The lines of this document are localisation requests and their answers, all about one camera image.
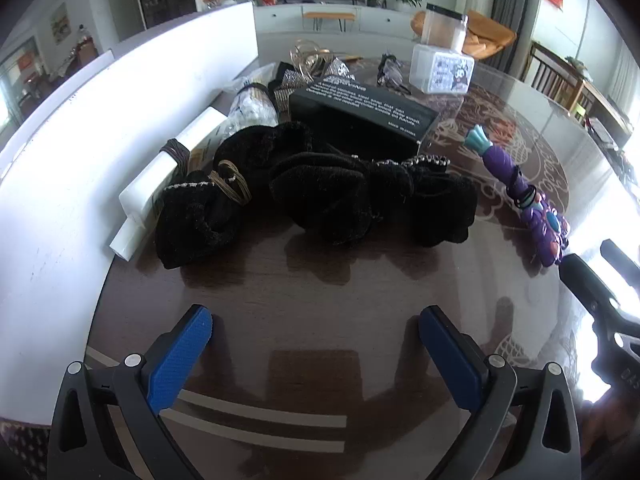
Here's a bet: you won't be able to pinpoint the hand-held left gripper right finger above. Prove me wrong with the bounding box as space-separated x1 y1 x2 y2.
420 306 583 480

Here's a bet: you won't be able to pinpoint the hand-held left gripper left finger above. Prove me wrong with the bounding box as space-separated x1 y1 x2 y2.
47 305 214 480

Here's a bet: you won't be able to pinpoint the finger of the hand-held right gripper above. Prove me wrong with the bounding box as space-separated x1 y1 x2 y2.
559 254 640 341
600 239 640 286

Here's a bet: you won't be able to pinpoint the black beaded velvet scrunchie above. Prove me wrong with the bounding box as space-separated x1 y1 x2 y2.
154 177 247 269

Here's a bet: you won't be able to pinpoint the black chain-trimmed velvet scrunchie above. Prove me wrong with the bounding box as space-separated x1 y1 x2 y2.
372 155 479 249

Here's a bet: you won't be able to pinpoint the white rectangular box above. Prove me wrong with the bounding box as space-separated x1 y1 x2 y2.
110 109 229 262

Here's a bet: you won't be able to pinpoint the brown hair tie bundle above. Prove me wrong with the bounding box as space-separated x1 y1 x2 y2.
209 160 252 206
159 138 192 173

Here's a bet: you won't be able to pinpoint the white storage box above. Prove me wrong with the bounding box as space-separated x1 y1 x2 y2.
0 1 259 426

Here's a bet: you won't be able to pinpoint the clear plastic floss box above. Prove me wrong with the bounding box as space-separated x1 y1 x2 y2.
409 43 476 95

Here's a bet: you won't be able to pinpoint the black box with white print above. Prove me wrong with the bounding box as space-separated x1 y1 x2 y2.
289 77 442 159

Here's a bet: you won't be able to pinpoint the clear plastic bag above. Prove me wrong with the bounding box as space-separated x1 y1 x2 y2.
227 80 279 133

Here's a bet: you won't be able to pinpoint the rhinestone bow hair clip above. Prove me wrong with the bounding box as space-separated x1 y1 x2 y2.
269 59 357 103

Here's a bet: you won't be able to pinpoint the clear hair claw clip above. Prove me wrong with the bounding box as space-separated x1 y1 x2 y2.
290 39 332 73

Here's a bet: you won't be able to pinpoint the person's right forearm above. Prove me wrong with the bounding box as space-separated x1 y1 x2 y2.
580 387 640 480

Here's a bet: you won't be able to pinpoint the wooden chair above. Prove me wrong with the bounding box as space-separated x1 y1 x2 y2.
521 41 587 112

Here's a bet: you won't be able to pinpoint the orange lounge chair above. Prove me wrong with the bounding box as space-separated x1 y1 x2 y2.
411 9 517 62

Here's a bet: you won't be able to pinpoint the grey curtain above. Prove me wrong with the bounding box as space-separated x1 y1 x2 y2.
491 0 547 77

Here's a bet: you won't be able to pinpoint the clear blue eyeglasses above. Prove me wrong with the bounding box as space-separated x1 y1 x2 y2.
376 52 412 95

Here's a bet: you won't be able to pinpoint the clear jar with black lid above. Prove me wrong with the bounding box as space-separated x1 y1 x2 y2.
421 3 470 54

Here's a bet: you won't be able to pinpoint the white television cabinet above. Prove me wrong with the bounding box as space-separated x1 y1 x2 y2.
253 2 427 37

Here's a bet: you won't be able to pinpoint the orange wooden stool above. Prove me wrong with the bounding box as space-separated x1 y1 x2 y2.
302 11 356 34

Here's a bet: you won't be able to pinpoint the framed wall painting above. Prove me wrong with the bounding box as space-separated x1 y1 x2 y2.
49 3 70 44

